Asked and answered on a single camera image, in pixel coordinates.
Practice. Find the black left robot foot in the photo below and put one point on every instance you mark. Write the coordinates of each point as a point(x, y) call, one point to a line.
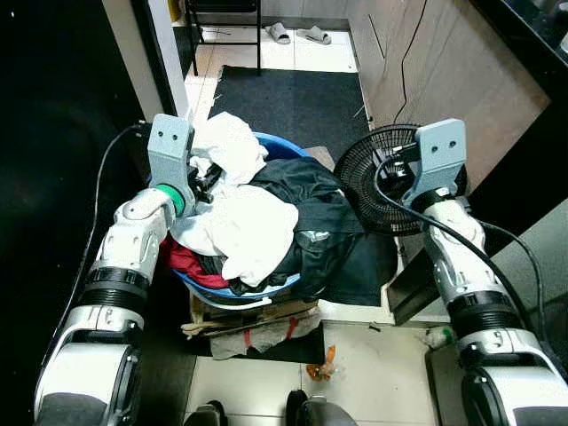
point(206, 415)

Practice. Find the blue plastic basin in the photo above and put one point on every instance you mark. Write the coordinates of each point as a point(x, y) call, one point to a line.
point(280, 145)

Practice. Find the small white cloth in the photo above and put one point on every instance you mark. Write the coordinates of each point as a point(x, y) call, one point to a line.
point(232, 142)

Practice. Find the orange wrapper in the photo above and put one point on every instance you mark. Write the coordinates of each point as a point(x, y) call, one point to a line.
point(324, 364)

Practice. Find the black garment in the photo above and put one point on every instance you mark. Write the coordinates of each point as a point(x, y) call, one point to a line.
point(324, 222)

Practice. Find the crumpled white green litter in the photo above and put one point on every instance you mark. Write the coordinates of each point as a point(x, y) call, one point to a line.
point(439, 337)

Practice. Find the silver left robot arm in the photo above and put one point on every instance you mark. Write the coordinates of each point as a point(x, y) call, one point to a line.
point(106, 266)

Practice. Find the black robot foot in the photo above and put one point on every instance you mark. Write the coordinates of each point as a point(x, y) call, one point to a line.
point(206, 415)
point(319, 413)

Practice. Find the flat brown cardboard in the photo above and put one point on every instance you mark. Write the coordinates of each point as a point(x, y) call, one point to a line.
point(266, 312)

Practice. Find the red garment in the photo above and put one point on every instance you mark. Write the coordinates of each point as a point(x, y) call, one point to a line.
point(182, 262)

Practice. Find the black right robot foot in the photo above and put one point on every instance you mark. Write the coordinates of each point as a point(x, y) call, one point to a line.
point(319, 413)

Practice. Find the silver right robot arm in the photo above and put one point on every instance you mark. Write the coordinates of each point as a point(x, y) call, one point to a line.
point(479, 284)

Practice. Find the black electric fan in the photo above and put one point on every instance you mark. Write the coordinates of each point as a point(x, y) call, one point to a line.
point(364, 177)

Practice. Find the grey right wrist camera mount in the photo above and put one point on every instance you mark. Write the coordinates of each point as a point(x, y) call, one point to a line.
point(441, 151)

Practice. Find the brown wooden cabinet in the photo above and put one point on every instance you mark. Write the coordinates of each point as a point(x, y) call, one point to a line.
point(453, 80)

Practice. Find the black floor mat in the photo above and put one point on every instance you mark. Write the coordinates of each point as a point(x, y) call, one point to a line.
point(293, 102)

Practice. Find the large white cloth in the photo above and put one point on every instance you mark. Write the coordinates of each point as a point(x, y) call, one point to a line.
point(253, 231)

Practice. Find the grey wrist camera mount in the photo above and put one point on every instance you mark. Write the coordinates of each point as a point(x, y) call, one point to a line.
point(441, 151)
point(169, 146)

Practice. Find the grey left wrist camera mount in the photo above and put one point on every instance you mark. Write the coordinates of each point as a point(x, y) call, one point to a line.
point(169, 146)

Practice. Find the black metal chair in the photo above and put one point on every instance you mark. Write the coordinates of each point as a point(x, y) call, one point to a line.
point(258, 35)

